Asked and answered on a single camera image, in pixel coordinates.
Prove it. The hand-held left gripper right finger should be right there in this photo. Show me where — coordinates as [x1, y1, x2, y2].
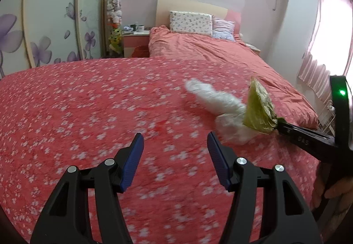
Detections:
[207, 131, 323, 244]

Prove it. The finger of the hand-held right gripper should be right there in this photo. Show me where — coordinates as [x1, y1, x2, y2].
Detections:
[276, 118, 338, 163]

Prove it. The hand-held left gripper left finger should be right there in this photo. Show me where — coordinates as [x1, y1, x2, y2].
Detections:
[30, 133, 144, 244]

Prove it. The yellow-green plastic bag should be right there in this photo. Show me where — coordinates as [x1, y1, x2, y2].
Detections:
[243, 76, 286, 134]

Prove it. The clear white plastic bag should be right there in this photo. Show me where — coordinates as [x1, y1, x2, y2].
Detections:
[185, 79, 246, 119]

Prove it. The person's right hand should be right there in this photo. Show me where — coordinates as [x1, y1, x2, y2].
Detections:
[312, 162, 353, 209]

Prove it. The translucent plastic bag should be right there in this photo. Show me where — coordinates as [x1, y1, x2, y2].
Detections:
[215, 112, 255, 147]

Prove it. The pink curtain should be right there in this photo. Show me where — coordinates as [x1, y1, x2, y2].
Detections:
[298, 0, 353, 101]

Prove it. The red floral blanket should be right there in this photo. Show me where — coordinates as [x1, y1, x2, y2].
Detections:
[0, 57, 323, 244]

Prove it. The pink duvet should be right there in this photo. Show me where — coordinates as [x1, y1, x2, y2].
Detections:
[148, 26, 319, 128]

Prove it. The pink white nightstand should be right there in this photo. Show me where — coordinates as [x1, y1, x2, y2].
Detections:
[245, 43, 261, 56]
[122, 30, 152, 58]

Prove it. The pink striped pillow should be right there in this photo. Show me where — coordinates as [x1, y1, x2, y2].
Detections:
[212, 18, 237, 42]

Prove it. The white patterned pillow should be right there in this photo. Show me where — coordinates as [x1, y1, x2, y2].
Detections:
[169, 10, 214, 38]

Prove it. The plush toy display tower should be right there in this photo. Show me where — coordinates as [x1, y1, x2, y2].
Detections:
[106, 0, 124, 57]

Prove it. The beige and pink headboard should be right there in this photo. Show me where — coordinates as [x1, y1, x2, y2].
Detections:
[156, 0, 242, 36]

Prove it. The flower print sliding wardrobe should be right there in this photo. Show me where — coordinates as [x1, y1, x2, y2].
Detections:
[0, 0, 110, 79]

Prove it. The white wire rack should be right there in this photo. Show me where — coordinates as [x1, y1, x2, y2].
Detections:
[316, 99, 336, 137]

